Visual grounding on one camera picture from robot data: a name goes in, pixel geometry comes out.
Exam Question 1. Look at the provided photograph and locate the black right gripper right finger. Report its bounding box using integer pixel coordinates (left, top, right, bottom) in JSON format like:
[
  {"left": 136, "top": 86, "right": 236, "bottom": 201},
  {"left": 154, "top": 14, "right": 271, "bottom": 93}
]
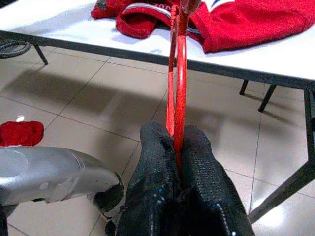
[{"left": 180, "top": 125, "right": 256, "bottom": 236}]

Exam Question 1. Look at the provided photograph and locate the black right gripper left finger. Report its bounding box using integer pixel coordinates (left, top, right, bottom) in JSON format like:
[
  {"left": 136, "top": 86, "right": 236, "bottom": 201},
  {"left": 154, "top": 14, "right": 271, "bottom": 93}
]
[{"left": 117, "top": 122, "right": 182, "bottom": 236}]

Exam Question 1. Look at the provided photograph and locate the red hanger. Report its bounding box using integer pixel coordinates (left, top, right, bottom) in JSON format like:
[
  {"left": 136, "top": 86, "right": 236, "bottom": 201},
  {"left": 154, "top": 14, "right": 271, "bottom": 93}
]
[{"left": 166, "top": 0, "right": 200, "bottom": 171}]

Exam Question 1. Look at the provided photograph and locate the small red cloth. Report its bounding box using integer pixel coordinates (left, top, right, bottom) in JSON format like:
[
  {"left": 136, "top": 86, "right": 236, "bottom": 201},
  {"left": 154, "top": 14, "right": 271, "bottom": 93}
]
[{"left": 0, "top": 119, "right": 45, "bottom": 148}]

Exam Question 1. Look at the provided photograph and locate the red shirt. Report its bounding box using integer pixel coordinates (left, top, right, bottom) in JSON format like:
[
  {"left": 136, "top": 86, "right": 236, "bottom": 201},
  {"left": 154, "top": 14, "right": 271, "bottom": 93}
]
[{"left": 90, "top": 0, "right": 310, "bottom": 54}]

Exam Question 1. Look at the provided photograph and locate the black metal table frame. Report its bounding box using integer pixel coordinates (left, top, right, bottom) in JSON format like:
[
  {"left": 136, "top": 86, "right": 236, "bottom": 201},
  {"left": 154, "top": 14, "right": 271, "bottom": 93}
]
[{"left": 0, "top": 30, "right": 315, "bottom": 224}]

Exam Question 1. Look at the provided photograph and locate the black coiled hose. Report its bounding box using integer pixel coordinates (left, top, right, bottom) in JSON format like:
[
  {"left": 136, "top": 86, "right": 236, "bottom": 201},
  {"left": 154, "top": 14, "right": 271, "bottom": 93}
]
[{"left": 0, "top": 40, "right": 31, "bottom": 60}]

